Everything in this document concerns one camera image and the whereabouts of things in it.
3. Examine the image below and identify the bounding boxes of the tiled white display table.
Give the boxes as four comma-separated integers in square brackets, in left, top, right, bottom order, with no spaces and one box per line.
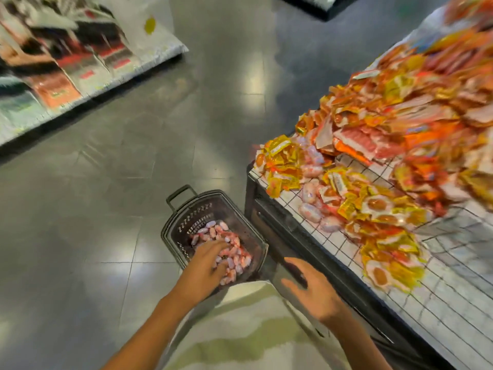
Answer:
[245,142,493,370]

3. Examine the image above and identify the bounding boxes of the stack of black baskets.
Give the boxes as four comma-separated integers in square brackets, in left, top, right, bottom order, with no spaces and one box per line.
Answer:
[160,184,271,286]

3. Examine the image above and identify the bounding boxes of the heap of lilac sausage bundles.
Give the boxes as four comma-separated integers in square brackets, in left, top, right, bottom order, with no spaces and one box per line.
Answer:
[191,219,254,286]

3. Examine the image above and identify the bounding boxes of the pile of small snack packets tier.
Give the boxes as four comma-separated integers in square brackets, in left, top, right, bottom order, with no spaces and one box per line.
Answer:
[254,135,428,293]

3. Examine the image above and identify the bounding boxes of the large pile of sausage packets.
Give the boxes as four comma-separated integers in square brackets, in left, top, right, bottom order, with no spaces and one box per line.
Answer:
[296,0,493,220]

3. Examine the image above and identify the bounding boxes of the person's left forearm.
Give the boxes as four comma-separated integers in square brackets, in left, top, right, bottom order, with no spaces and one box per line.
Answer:
[104,292,194,370]

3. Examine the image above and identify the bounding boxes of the person's right hand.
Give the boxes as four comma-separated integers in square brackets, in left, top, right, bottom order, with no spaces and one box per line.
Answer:
[281,256,348,324]

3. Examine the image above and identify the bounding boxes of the black shelving with white bottles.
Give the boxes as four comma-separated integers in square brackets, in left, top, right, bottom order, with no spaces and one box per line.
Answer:
[273,0,363,22]

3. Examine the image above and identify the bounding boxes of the person's left hand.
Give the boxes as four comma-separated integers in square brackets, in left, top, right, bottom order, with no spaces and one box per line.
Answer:
[173,241,231,305]

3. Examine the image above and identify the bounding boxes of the pink sausages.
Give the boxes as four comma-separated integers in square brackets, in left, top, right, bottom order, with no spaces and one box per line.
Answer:
[296,146,348,234]

